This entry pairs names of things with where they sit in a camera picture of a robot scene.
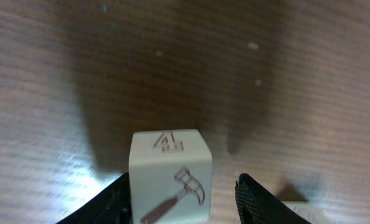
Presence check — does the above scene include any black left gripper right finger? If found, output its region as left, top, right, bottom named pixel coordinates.
left=235, top=173, right=310, bottom=224

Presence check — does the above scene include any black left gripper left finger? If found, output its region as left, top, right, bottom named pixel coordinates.
left=57, top=172, right=132, bottom=224

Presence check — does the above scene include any white block with hammer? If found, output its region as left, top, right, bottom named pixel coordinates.
left=129, top=129, right=212, bottom=223

